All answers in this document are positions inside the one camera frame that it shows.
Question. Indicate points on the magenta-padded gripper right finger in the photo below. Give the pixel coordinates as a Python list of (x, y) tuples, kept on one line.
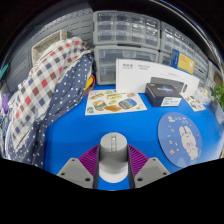
[(151, 171)]

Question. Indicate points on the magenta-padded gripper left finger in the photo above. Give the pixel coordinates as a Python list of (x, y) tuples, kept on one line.
[(75, 171)]

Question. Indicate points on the white computer mouse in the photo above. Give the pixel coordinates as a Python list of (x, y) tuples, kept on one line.
[(113, 156)]

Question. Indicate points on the round blue rabbit mouse pad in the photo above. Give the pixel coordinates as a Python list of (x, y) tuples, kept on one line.
[(173, 143)]

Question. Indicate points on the navy polka dot cloth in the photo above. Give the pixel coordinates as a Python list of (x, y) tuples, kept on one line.
[(66, 96)]

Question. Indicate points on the colourful sticker sheet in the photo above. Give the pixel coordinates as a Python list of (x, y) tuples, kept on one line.
[(195, 104), (113, 103)]

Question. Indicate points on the small black box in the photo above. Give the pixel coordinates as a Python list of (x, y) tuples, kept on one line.
[(160, 93)]

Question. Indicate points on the small yellow object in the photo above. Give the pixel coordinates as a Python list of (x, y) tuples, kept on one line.
[(89, 85)]

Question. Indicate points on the clear plastic packet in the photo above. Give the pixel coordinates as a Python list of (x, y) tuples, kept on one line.
[(205, 95)]

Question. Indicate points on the long white keyboard box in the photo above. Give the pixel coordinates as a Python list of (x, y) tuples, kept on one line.
[(133, 76)]

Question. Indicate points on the purple object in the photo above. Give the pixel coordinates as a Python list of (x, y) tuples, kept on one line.
[(5, 103)]

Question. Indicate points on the green plant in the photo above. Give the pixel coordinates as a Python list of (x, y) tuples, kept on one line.
[(219, 95)]

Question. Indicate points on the yellow and blue box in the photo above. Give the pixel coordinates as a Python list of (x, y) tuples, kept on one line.
[(185, 62)]

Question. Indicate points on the teal object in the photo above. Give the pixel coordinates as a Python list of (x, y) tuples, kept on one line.
[(3, 72)]

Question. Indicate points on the grey pegboard panel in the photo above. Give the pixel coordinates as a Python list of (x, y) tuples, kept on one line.
[(23, 56)]

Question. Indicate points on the white woven basket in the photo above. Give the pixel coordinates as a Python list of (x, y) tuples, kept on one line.
[(46, 45)]

